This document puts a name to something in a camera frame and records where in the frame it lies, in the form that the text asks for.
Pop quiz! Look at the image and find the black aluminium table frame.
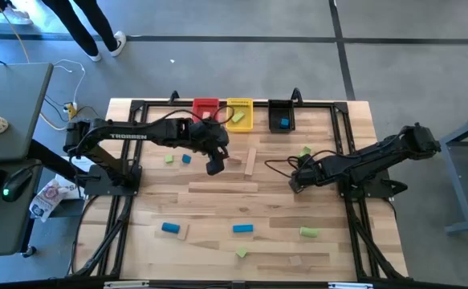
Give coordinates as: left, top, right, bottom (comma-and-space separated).
67, 87, 410, 282

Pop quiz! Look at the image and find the red plastic basket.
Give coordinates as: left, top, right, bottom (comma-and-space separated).
191, 97, 221, 133

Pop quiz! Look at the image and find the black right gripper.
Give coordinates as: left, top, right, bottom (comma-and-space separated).
288, 159, 329, 195

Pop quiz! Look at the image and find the white cardboard box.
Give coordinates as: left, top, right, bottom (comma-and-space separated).
55, 156, 94, 201

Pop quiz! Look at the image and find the yellow floor cable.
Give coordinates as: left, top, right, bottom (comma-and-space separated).
0, 0, 31, 64

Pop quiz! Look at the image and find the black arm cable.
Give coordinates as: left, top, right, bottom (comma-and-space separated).
263, 149, 339, 180
151, 104, 235, 126

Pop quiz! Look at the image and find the white cable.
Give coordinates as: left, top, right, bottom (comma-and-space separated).
51, 59, 87, 106

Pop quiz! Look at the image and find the grey-blue metal table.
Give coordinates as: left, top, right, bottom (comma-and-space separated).
437, 110, 468, 236

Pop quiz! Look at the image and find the dark desk top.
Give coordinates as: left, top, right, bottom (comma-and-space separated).
0, 158, 44, 258

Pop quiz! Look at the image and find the black desk leg beam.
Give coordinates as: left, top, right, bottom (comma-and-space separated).
26, 138, 82, 185

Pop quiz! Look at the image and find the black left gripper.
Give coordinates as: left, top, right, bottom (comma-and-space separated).
191, 120, 231, 177

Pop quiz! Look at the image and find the yellow plastic basket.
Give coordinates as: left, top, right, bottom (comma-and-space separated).
226, 97, 254, 133

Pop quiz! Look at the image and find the silver metal bracket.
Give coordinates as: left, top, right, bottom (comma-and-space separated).
328, 282, 375, 289
103, 280, 150, 289

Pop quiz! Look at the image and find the black computer mouse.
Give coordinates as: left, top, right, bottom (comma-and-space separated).
1, 167, 35, 203

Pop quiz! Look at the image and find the black plastic basket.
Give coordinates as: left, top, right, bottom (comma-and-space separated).
267, 99, 296, 134

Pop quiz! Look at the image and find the crumpled white printed bag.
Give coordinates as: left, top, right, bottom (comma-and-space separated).
28, 178, 69, 223

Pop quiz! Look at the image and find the natural wooden plank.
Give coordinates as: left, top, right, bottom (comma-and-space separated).
243, 147, 258, 177

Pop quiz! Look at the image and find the person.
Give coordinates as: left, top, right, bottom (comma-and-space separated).
0, 0, 34, 31
40, 0, 128, 63

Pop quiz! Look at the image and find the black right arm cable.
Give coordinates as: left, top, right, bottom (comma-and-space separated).
263, 149, 339, 180

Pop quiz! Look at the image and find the grey desk top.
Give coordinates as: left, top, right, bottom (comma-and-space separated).
0, 62, 55, 162

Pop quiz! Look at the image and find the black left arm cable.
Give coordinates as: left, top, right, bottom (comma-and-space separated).
151, 104, 235, 126

